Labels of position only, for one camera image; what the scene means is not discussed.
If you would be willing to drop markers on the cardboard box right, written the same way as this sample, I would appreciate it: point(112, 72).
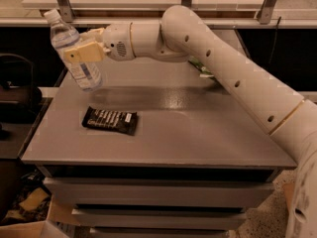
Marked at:
point(288, 189)

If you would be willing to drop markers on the cardboard box bottom left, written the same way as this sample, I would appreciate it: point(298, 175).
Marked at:
point(60, 223)

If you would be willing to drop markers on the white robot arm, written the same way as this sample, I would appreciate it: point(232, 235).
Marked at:
point(288, 117)

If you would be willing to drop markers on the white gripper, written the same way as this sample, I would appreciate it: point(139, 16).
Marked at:
point(117, 43)

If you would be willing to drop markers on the green chip bag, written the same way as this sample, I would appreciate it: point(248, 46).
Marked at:
point(204, 72)

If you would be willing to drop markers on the clear plastic water bottle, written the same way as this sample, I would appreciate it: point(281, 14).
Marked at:
point(65, 40)

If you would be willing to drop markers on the black snack bar wrapper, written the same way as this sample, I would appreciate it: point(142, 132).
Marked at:
point(109, 120)

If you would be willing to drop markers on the grey drawer cabinet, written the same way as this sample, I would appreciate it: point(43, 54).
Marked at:
point(196, 163)

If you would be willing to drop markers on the cardboard box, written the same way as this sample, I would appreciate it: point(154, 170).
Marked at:
point(60, 223)
point(288, 189)

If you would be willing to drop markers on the black chair left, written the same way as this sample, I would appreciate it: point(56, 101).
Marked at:
point(20, 98)

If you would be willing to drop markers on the metal railing frame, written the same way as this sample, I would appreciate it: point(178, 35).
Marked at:
point(218, 14)

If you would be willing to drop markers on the yellow sponge on floor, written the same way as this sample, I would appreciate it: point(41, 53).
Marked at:
point(34, 199)

